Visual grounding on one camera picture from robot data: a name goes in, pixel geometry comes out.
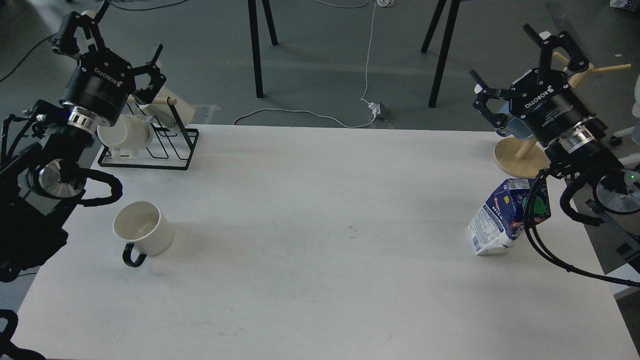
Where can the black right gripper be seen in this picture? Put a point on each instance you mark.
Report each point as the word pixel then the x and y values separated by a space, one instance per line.
pixel 547 107

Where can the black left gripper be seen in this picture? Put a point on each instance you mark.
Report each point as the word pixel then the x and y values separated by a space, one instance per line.
pixel 103 80

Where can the blue white milk carton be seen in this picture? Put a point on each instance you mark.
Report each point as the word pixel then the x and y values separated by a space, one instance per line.
pixel 498 223

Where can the white mug black handle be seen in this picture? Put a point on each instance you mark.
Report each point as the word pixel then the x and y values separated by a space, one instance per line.
pixel 145 230

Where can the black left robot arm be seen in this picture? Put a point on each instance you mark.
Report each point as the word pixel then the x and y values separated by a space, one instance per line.
pixel 41 180

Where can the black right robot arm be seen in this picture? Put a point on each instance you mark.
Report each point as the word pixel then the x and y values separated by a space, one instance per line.
pixel 571 135

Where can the white cup in rack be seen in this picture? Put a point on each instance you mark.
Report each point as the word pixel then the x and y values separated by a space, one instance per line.
pixel 130 132

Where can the blue mug on tree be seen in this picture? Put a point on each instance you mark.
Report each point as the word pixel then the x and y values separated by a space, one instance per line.
pixel 514 127

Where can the wooden mug tree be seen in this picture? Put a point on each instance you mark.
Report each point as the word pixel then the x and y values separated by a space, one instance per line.
pixel 523 158

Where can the white chair base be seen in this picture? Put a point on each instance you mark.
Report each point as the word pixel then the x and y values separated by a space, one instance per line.
pixel 634 131

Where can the white power adapter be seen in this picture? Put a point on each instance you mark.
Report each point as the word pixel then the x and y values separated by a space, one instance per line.
pixel 379 111

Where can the black wire cup rack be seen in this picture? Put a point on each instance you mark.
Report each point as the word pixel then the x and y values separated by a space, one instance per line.
pixel 173 145

